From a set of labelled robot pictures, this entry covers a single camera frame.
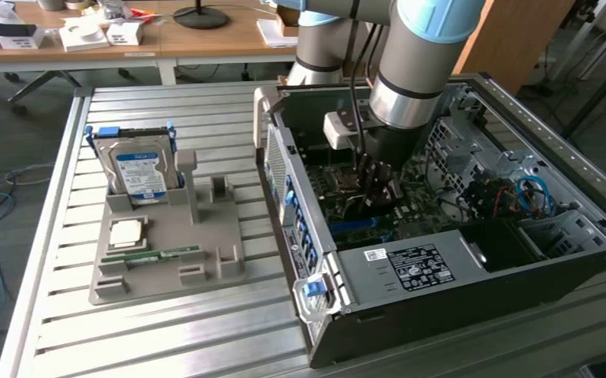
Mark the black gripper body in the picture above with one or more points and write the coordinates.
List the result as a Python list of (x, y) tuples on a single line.
[(394, 143)]

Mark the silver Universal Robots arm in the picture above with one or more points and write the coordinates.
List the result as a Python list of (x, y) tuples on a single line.
[(412, 59)]

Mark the CPU socket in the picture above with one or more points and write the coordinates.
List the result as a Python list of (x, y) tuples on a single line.
[(343, 177)]

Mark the green motherboard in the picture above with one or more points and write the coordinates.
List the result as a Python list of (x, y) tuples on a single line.
[(423, 204)]

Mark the blue expansion slot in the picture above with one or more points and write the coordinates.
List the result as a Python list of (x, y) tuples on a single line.
[(358, 226)]

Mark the grey power supply unit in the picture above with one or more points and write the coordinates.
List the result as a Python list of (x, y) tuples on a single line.
[(375, 271)]

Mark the blue case latch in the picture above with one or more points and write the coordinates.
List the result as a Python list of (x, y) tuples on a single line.
[(315, 287)]

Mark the wooden cabinet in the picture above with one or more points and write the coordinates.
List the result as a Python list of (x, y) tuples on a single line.
[(523, 51)]

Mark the black open PC case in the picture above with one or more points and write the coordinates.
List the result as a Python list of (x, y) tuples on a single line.
[(439, 315)]

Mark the white paper stack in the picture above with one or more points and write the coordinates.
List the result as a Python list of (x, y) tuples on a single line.
[(276, 35)]

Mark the metal disk bay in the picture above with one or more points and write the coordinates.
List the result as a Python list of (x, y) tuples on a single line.
[(564, 236)]

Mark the brown cardboard box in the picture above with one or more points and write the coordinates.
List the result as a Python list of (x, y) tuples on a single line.
[(287, 17)]

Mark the grey printed parts rack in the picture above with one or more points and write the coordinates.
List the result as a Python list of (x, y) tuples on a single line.
[(176, 232)]

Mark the hard disk in blue caddy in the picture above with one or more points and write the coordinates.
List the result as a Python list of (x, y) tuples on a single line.
[(133, 165)]

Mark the long wooden desk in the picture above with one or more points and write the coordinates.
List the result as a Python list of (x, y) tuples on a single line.
[(203, 41)]

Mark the green RAM stick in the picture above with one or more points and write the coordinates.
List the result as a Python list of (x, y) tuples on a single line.
[(149, 255)]

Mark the silver CPU chip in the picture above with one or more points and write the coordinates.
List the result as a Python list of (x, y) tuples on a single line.
[(128, 234)]

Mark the black round lamp base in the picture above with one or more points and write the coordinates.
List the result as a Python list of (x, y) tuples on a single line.
[(200, 19)]

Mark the small white labelled box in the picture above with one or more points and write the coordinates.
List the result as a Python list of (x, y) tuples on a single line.
[(124, 35)]

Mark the white round tape holder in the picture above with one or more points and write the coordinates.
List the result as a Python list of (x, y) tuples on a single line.
[(84, 37)]

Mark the black caster desk leg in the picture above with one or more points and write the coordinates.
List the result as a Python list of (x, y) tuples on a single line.
[(40, 84)]

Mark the grey cup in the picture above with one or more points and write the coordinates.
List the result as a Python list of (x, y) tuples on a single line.
[(51, 4)]

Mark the white box with black top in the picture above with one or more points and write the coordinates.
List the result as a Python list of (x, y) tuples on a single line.
[(19, 39)]

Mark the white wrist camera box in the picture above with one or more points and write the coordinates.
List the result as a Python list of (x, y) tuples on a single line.
[(342, 132)]

